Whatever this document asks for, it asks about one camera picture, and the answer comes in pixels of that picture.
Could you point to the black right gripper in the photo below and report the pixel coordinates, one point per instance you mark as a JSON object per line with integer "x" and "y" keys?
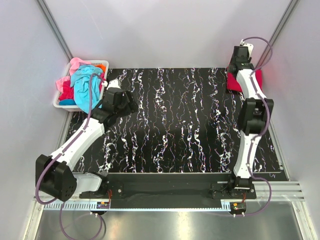
{"x": 249, "y": 60}

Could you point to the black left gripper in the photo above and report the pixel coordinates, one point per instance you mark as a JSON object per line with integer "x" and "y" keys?
{"x": 133, "y": 106}

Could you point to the red t-shirt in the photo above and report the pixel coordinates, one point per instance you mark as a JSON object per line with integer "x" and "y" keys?
{"x": 233, "y": 85}

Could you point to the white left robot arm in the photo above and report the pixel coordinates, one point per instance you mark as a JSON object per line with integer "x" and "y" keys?
{"x": 54, "y": 173}

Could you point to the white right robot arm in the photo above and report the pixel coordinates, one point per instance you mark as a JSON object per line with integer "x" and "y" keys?
{"x": 253, "y": 120}

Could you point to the orange t-shirt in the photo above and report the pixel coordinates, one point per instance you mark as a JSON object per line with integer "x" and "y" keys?
{"x": 101, "y": 66}

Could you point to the light blue t-shirt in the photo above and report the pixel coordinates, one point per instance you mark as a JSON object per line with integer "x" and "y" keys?
{"x": 86, "y": 70}

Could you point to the white plastic laundry basket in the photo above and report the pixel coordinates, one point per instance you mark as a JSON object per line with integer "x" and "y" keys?
{"x": 70, "y": 105}

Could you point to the magenta t-shirt in basket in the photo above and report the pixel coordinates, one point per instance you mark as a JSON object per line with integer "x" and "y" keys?
{"x": 80, "y": 89}

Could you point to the left electronics board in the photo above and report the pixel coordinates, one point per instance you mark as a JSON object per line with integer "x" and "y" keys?
{"x": 103, "y": 205}

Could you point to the electronics board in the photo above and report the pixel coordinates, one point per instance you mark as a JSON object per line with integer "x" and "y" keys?
{"x": 238, "y": 205}
{"x": 103, "y": 205}

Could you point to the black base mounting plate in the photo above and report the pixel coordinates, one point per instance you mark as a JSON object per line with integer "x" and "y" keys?
{"x": 150, "y": 191}

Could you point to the right electronics board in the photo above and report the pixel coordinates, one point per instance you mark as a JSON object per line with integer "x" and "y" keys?
{"x": 238, "y": 205}

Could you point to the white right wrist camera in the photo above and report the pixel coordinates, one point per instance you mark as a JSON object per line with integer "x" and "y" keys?
{"x": 249, "y": 46}

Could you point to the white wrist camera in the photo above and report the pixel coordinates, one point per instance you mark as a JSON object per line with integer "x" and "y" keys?
{"x": 111, "y": 84}
{"x": 249, "y": 46}

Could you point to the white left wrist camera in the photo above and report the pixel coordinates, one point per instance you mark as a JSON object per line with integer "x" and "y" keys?
{"x": 111, "y": 84}

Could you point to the white slotted cable duct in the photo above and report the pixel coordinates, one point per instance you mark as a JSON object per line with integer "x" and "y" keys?
{"x": 92, "y": 206}

